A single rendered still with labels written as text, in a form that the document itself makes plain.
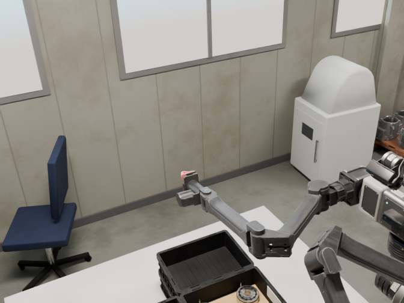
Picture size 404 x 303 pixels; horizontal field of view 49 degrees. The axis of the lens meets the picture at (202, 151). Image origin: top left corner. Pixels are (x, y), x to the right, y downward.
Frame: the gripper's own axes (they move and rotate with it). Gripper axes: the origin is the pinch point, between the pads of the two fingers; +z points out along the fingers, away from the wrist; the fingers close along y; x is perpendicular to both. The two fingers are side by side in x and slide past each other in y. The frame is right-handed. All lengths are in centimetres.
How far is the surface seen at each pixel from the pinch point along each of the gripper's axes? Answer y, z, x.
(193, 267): 53, 7, 1
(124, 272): 62, 36, -29
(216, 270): 54, 0, 10
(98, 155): 47, 181, -7
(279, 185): 116, 159, 154
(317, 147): 75, 133, 179
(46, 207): 66, 151, -57
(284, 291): 70, -15, 40
